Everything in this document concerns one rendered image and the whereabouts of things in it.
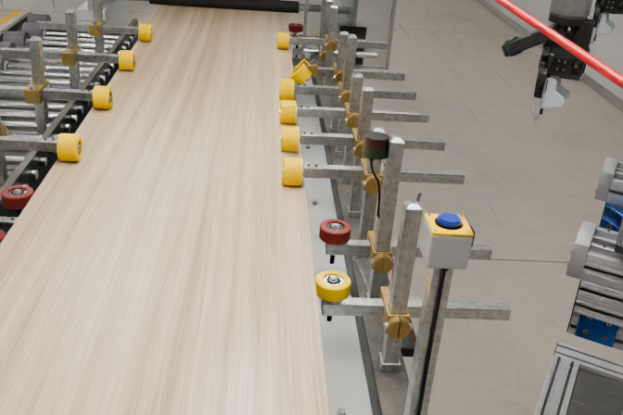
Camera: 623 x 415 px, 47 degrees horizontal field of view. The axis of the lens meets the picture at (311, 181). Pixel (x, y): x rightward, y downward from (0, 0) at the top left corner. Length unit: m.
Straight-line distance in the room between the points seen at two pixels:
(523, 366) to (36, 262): 1.96
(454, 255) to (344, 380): 0.66
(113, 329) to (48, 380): 0.17
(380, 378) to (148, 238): 0.64
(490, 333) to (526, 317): 0.23
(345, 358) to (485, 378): 1.13
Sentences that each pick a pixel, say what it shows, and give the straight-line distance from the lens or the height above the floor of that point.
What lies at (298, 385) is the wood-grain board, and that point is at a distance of 1.33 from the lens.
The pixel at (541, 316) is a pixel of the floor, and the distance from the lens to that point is 3.33.
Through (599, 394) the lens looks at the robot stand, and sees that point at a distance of 2.64.
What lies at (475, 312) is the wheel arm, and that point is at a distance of 1.71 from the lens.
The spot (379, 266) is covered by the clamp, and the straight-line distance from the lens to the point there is 1.80.
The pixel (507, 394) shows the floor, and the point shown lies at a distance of 2.85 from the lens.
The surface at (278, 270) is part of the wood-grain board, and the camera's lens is 1.64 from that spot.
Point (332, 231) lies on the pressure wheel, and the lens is 1.80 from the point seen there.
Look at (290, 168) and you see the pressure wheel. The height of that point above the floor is 0.97.
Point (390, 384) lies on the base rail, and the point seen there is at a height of 0.70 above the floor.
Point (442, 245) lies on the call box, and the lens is 1.20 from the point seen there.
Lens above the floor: 1.78
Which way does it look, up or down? 25 degrees down
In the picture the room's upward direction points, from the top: 5 degrees clockwise
